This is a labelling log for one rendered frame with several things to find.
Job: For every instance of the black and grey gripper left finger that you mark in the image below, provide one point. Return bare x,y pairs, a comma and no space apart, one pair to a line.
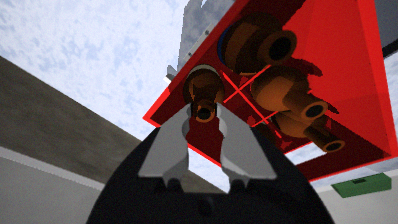
162,155

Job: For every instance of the orange-brown bottle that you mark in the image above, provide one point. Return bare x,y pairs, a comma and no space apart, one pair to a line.
291,124
280,88

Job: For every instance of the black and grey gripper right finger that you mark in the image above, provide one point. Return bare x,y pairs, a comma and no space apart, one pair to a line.
246,154

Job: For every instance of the red crate with dividers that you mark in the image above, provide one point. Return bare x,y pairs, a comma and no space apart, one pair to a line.
339,50

